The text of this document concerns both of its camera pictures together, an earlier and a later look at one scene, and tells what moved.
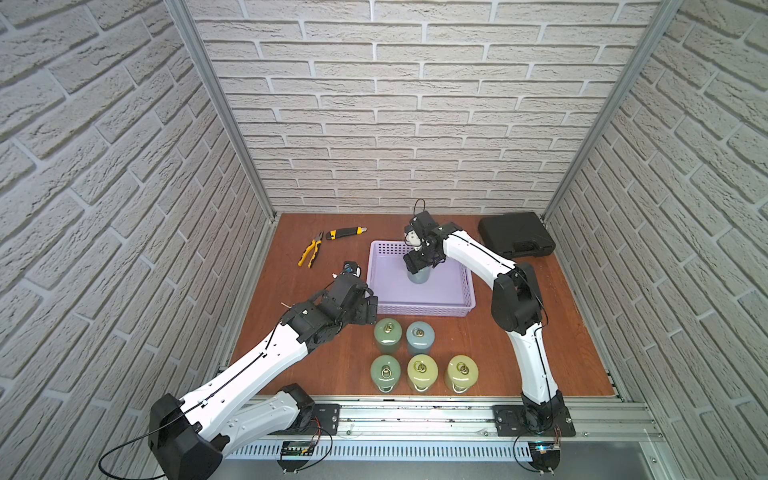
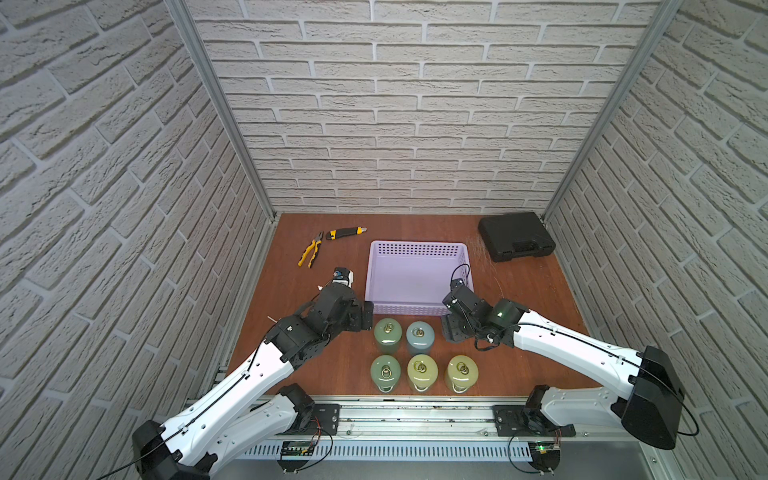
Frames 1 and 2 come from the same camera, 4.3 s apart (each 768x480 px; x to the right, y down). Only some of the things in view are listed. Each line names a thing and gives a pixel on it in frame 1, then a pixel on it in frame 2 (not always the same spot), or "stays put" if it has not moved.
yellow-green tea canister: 462,373 stays put
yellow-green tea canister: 422,372 stays put
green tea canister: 388,334 stays put
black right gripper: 415,262 to 449,328
